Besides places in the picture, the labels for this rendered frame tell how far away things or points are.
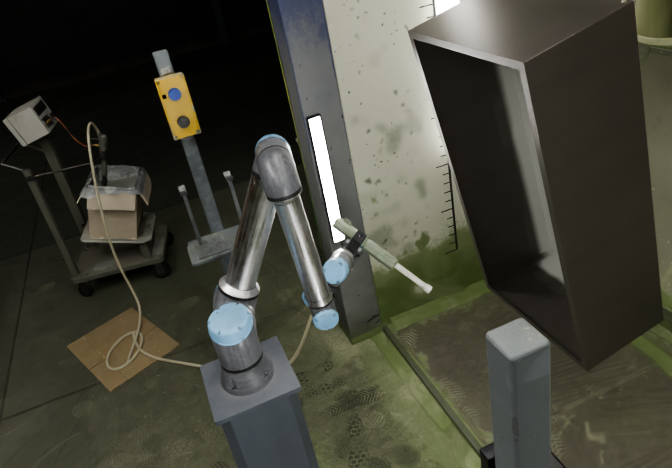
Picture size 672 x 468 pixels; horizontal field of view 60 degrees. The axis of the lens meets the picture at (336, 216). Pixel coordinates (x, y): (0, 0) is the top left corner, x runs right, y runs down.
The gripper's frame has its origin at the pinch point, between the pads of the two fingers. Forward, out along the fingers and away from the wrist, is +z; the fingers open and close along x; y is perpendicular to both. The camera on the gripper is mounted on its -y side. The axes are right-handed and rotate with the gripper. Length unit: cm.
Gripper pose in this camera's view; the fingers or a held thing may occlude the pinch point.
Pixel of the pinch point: (355, 243)
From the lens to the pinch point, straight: 246.3
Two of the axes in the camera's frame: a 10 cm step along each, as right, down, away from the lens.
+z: 2.0, -2.0, 9.6
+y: -5.5, 7.9, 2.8
